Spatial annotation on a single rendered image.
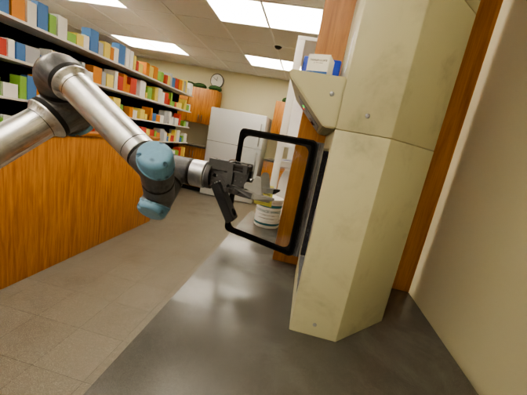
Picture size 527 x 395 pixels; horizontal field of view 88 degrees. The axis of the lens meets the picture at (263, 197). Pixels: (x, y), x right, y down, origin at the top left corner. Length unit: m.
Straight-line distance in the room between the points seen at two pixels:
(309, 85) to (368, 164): 0.20
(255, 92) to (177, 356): 6.01
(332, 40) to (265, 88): 5.37
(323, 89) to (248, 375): 0.56
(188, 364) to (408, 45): 0.72
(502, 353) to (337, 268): 0.37
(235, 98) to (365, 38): 5.88
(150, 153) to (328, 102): 0.38
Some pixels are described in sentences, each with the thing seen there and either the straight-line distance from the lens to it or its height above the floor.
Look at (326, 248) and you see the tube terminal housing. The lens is 0.63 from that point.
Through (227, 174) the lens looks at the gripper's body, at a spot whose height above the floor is 1.26.
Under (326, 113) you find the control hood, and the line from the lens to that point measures 0.59.
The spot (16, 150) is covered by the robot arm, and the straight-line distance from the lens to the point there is 0.92.
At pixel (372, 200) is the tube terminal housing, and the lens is 0.61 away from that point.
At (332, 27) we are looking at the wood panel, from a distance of 1.03.
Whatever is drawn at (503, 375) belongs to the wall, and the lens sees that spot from 0.82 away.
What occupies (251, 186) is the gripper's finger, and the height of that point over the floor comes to 1.24.
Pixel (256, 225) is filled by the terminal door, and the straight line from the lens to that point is 1.01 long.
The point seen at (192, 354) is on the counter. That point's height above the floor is 0.94.
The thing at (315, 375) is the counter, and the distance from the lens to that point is 0.65.
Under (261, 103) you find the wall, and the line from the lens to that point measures 6.31.
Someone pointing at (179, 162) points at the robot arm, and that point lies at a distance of 0.78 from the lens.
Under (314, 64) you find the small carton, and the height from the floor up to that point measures 1.55.
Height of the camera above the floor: 1.36
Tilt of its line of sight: 12 degrees down
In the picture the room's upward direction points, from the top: 11 degrees clockwise
